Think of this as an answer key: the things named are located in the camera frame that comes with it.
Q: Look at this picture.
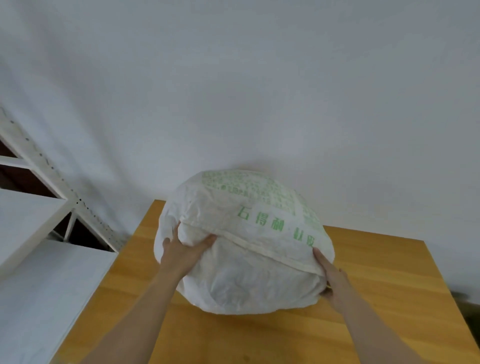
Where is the person's left hand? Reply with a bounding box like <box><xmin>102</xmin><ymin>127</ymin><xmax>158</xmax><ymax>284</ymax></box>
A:
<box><xmin>160</xmin><ymin>221</ymin><xmax>218</xmax><ymax>280</ymax></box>

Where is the person's right hand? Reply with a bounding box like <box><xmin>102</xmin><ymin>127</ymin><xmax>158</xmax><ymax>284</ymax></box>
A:
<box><xmin>313</xmin><ymin>247</ymin><xmax>361</xmax><ymax>313</ymax></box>

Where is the large white plastic bag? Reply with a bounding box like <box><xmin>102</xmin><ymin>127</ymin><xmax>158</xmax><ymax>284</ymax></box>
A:
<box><xmin>153</xmin><ymin>169</ymin><xmax>336</xmax><ymax>315</ymax></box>

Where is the person's left forearm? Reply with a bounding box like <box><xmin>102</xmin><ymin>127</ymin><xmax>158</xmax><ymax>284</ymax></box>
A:
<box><xmin>80</xmin><ymin>269</ymin><xmax>182</xmax><ymax>364</ymax></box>

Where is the person's right forearm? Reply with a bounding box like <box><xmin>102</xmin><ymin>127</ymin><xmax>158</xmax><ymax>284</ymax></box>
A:
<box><xmin>337</xmin><ymin>294</ymin><xmax>427</xmax><ymax>364</ymax></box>

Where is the wooden table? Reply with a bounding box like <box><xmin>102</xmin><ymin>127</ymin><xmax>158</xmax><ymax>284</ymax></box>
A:
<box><xmin>52</xmin><ymin>199</ymin><xmax>480</xmax><ymax>364</ymax></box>

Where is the white metal shelf rack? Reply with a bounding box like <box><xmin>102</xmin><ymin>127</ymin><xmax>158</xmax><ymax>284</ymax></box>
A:
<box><xmin>0</xmin><ymin>106</ymin><xmax>127</xmax><ymax>364</ymax></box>

